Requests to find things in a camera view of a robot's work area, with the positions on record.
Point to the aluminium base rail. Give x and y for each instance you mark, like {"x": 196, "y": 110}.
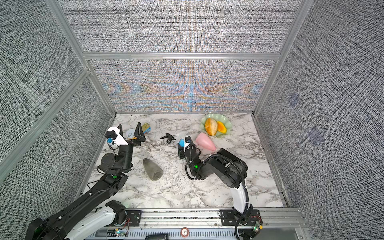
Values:
{"x": 197, "y": 224}

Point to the grey translucent bottle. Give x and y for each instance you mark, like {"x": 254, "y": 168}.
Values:
{"x": 154, "y": 171}

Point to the light green wavy plate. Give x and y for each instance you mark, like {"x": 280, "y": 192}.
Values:
{"x": 218, "y": 117}

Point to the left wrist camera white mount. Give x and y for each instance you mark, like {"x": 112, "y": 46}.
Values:
{"x": 114, "y": 137}

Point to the blue plastic spray bottle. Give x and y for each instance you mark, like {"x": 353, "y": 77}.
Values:
{"x": 182, "y": 142}

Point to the pink plastic spray bottle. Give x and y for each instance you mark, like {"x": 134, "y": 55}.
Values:
{"x": 205, "y": 142}

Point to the small orange fruit slice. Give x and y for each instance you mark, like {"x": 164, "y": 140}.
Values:
{"x": 221, "y": 128}

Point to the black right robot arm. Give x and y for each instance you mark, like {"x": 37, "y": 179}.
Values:
{"x": 231, "y": 170}

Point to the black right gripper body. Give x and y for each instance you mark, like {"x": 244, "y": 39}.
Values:
{"x": 185, "y": 156}

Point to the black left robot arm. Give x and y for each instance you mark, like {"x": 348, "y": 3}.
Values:
{"x": 94, "y": 209}

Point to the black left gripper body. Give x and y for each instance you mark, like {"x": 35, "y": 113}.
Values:
{"x": 130, "y": 145}

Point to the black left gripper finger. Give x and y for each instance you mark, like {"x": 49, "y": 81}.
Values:
{"x": 139, "y": 134}
{"x": 120, "y": 127}

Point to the black spray nozzle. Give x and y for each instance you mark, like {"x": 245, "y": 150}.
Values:
{"x": 168, "y": 137}

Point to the gold rectangular tin can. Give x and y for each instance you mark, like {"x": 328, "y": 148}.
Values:
{"x": 146, "y": 128}

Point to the round white-lid can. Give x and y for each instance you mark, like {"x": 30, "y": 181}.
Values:
{"x": 130, "y": 134}

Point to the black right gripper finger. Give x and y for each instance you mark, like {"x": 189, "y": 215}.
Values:
{"x": 181, "y": 151}
{"x": 188, "y": 142}

